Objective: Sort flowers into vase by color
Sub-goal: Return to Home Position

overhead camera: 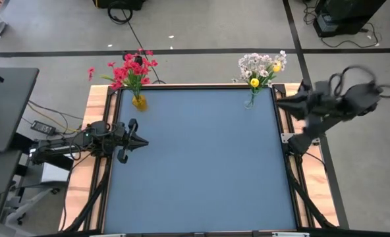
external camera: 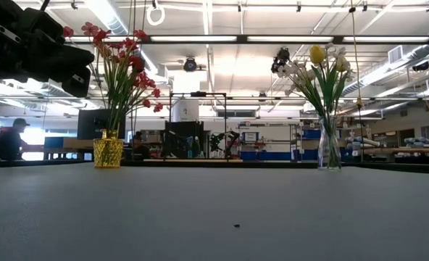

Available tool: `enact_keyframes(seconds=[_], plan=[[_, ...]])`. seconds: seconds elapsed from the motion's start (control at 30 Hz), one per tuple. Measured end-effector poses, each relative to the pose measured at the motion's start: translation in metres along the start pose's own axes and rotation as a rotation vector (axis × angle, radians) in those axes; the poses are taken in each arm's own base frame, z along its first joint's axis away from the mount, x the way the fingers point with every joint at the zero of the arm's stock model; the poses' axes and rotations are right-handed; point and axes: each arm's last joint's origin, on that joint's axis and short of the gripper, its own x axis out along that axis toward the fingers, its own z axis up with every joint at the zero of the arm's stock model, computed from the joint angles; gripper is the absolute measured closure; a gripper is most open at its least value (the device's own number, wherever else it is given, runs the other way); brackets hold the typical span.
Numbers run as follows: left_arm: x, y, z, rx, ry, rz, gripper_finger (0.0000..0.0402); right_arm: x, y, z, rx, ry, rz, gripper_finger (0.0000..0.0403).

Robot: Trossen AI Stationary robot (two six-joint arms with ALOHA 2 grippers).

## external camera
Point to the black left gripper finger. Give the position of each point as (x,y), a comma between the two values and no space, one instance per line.
(77,84)
(69,61)

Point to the green leaf stem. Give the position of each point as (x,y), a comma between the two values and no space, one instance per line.
(137,64)

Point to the white artificial flower bunch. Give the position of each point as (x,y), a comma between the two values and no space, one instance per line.
(290,70)
(341,51)

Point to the yellow artificial tulip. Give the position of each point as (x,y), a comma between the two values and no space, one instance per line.
(317,54)
(341,65)

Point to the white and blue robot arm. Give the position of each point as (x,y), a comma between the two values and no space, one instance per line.
(422,141)
(363,142)

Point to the black background robot arm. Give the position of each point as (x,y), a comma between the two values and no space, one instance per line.
(232,137)

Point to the yellow faceted glass vase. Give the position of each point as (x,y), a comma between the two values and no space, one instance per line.
(108,154)

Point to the clear glass vase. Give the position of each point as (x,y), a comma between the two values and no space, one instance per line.
(329,152)

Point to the black monitor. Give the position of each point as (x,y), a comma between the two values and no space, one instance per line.
(91,125)

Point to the white cylindrical tank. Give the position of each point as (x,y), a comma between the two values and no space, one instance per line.
(185,110)

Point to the round black ceiling device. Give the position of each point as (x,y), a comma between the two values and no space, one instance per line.
(190,64)

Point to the black machine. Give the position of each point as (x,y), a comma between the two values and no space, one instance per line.
(182,139)

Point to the black overhead beam with lights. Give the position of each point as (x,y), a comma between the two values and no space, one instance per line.
(241,39)

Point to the white and blue sign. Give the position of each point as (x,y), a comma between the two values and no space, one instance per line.
(251,136)

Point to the blue storage bin row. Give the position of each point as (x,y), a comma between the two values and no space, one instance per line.
(272,156)

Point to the blue shelf bin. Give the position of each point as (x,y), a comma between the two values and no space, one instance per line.
(312,134)

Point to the blue-grey table mat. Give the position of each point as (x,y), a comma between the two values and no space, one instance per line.
(308,203)

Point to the white ceiling vent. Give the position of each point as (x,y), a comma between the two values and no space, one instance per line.
(395,54)

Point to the wooden workbench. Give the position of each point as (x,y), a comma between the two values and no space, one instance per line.
(399,150)

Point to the black tube frame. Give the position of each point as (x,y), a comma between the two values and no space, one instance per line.
(198,94)

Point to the black hanging camera mount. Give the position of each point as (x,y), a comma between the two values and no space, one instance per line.
(281,58)

